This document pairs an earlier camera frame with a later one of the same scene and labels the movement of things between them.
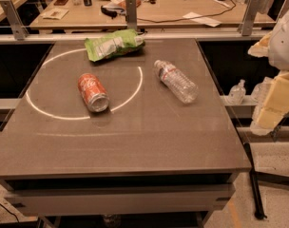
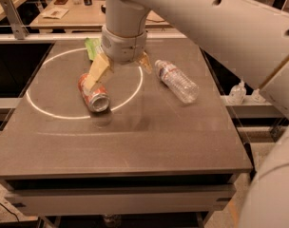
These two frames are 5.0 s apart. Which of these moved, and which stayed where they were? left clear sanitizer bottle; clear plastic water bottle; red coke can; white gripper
Moved: white gripper
Stayed: left clear sanitizer bottle; red coke can; clear plastic water bottle
